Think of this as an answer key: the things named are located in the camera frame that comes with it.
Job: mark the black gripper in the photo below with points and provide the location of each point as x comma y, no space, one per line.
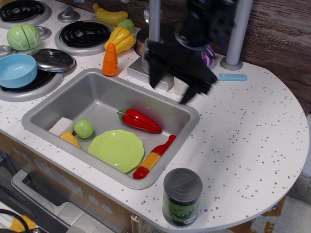
185,64

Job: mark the orange toy carrot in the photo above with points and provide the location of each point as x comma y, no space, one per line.
110,63

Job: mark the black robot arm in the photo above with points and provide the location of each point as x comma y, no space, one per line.
204,22

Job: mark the light green plastic plate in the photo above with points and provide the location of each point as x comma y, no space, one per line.
120,149

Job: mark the cream toy detergent bottle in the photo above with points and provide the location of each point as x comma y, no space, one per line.
180,87

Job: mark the silver toy faucet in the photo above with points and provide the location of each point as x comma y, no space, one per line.
139,69

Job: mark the purple white toy onion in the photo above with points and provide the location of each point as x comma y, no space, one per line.
208,55

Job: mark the red toy chili pepper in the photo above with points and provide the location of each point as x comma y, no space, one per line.
136,119

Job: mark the silver metal pot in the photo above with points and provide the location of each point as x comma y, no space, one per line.
166,37

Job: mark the grey toy sink basin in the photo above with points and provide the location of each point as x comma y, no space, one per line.
91,95

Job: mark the yellow toy bell pepper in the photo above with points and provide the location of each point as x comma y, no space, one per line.
122,39

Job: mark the small green toy vegetable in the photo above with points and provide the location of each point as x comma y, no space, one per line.
127,24

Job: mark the yellow toy banana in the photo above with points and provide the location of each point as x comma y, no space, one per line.
108,17

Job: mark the red toy ketchup bottle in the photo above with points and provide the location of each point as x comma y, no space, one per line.
151,160

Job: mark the grey vertical pole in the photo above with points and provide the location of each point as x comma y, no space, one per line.
232,61

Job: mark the black back right burner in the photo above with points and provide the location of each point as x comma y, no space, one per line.
83,38

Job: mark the black burner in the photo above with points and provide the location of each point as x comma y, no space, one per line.
33,12
44,83
83,38

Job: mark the green toy apple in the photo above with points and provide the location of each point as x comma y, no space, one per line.
83,128

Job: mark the grey green toy can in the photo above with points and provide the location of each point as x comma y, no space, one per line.
182,191

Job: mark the white toy block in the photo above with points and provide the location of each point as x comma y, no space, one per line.
63,125

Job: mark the yellow toy corn cob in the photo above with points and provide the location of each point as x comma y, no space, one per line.
69,137

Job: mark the silver stove knob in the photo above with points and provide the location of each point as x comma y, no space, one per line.
44,32
6,51
69,15

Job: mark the black front left burner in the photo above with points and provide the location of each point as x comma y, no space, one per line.
44,83

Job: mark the silver pot lid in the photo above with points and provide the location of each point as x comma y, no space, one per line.
53,60

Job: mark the silver stove knob middle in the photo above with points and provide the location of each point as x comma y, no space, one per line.
44,32

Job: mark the green toy cabbage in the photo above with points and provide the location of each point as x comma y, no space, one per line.
23,37

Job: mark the blue plastic bowl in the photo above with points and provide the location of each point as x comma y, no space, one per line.
17,70

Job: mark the silver stove knob left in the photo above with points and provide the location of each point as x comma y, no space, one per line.
6,51

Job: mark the black back left burner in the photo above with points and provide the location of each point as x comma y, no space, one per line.
33,12

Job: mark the yellow object lower corner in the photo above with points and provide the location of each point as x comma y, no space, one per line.
18,227

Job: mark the blue handled toy knife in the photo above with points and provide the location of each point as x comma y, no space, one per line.
232,77

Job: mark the grey oven door handle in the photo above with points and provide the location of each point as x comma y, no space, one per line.
55,214

